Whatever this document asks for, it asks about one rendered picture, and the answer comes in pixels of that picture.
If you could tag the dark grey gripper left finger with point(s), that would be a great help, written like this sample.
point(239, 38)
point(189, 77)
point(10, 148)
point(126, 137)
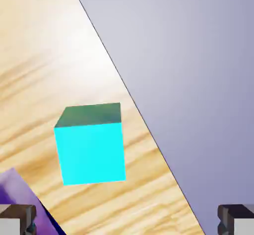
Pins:
point(18, 214)

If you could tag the large purple box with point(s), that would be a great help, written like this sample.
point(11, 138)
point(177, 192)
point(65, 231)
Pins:
point(17, 191)

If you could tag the small cyan cube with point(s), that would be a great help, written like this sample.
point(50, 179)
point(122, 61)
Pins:
point(90, 151)

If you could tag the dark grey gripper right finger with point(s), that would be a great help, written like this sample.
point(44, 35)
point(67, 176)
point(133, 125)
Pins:
point(236, 213)

